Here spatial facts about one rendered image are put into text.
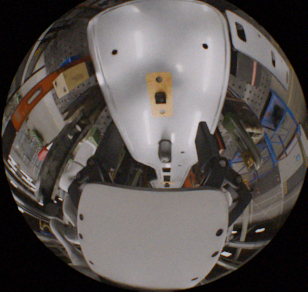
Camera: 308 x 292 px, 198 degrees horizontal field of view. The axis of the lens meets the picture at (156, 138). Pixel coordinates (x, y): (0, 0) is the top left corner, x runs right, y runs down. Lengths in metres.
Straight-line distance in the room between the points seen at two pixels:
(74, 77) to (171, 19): 0.15
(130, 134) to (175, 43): 0.21
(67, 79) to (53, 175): 0.14
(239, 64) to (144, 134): 0.26
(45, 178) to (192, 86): 0.26
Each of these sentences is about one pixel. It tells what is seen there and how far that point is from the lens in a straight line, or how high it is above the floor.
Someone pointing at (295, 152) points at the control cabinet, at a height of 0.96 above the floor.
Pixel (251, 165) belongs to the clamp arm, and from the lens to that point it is 0.20.
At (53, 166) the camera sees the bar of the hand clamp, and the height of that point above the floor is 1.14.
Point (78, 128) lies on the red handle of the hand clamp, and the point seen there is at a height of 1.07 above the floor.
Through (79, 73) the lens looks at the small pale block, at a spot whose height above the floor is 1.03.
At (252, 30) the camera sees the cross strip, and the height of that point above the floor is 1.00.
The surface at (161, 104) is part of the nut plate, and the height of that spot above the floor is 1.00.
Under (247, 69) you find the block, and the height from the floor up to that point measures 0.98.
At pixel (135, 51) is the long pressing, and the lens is 0.16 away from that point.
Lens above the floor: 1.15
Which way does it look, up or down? 40 degrees down
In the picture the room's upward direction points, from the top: 174 degrees counter-clockwise
